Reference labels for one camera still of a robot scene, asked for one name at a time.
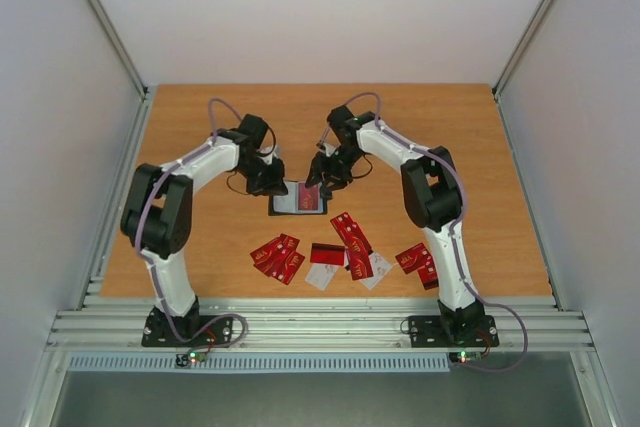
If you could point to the red card upper centre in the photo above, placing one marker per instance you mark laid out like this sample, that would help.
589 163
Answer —
351 233

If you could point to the white card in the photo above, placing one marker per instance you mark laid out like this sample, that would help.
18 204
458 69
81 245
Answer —
380 268
320 275

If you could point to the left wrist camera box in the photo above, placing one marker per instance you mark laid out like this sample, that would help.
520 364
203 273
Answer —
270 154

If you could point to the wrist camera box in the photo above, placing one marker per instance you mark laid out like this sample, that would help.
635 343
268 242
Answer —
326 148
270 154

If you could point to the red VIP card far right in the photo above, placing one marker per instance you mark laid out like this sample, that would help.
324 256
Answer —
427 270

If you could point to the red card magnetic stripe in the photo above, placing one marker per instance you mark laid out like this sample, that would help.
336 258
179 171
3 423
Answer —
328 254

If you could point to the left small circuit board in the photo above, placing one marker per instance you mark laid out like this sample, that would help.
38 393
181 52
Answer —
189 359

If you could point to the red card under left pile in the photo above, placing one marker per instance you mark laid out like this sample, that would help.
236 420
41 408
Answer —
287 242

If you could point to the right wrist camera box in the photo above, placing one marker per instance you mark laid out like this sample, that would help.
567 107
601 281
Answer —
326 148

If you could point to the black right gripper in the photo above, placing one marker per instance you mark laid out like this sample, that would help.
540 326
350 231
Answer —
324 178

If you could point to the small circuit board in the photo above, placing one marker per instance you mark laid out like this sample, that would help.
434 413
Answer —
466 357
189 359

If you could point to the left aluminium frame post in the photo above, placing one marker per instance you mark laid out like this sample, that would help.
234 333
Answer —
102 17

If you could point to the right aluminium frame post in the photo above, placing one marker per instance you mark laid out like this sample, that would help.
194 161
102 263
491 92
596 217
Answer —
532 28

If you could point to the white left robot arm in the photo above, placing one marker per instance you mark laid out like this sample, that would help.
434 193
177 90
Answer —
158 211

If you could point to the right small circuit board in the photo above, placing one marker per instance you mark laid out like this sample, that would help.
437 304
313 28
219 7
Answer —
466 357

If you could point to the red VIP card centre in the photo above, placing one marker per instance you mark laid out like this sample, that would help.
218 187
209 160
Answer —
359 263

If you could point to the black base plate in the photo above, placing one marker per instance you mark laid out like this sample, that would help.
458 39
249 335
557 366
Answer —
426 331
158 334

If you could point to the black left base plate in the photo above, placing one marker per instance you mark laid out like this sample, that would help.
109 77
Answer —
158 334

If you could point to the black leather card holder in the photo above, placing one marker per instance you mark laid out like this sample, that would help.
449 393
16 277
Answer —
288 205

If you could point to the red VIP card far left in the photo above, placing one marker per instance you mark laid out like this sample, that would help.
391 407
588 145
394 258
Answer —
265 256

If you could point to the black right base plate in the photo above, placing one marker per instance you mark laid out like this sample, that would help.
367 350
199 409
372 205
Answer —
426 331

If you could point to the red striped card far right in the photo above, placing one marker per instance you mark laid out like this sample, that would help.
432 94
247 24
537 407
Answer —
431 284

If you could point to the red VIP card left front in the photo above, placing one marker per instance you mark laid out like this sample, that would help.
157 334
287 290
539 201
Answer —
286 266

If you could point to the aluminium rail base front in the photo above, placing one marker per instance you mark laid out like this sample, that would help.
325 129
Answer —
320 324

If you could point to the white card right centre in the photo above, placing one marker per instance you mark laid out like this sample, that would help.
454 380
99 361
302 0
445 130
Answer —
380 268

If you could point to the aluminium frame post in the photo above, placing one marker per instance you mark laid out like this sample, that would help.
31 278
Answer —
532 28
102 17

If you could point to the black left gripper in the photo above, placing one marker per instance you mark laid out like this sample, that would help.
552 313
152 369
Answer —
273 186

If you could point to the grey slotted cable duct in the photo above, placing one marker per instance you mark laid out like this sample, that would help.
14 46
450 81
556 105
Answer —
263 363

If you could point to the red vip card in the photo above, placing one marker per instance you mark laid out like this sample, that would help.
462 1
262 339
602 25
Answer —
410 259
308 198
427 270
286 266
265 256
359 263

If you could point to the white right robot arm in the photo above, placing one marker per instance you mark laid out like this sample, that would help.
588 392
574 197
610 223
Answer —
432 195

